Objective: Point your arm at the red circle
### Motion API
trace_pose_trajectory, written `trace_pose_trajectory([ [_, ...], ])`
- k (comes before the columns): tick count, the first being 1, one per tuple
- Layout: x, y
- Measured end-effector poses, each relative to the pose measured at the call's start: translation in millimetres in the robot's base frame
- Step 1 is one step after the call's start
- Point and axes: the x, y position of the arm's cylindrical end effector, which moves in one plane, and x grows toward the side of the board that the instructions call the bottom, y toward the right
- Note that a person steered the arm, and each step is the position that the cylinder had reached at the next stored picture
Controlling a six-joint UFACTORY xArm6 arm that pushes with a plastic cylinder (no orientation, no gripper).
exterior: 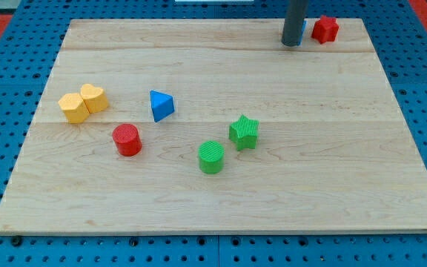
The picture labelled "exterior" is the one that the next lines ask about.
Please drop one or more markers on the green cylinder block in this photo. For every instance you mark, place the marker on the green cylinder block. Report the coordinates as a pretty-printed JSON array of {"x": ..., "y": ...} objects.
[{"x": 211, "y": 157}]

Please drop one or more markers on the green star block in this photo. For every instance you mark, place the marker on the green star block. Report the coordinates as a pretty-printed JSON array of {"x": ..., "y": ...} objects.
[{"x": 244, "y": 133}]

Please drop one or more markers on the blue triangle block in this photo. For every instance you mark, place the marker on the blue triangle block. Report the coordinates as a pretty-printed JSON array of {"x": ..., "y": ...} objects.
[{"x": 162, "y": 105}]

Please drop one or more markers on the wooden board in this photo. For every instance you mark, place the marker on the wooden board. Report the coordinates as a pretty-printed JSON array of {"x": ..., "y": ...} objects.
[{"x": 334, "y": 154}]

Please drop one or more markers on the red cylinder block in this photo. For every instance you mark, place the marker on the red cylinder block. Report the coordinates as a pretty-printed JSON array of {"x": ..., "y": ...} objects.
[{"x": 127, "y": 139}]

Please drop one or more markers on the yellow heart block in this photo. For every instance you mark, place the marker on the yellow heart block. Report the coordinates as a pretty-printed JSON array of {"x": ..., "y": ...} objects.
[{"x": 94, "y": 98}]

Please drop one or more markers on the yellow pentagon block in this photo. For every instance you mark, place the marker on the yellow pentagon block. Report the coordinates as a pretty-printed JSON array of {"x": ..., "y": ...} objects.
[{"x": 74, "y": 108}]

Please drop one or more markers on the blue block behind rod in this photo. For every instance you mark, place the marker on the blue block behind rod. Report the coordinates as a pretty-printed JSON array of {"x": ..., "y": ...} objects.
[{"x": 304, "y": 23}]

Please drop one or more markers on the red star block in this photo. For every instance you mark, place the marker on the red star block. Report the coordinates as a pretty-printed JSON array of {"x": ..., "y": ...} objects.
[{"x": 325, "y": 29}]

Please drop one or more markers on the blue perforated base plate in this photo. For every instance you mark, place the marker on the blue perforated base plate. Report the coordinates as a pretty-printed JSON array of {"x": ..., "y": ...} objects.
[{"x": 28, "y": 50}]

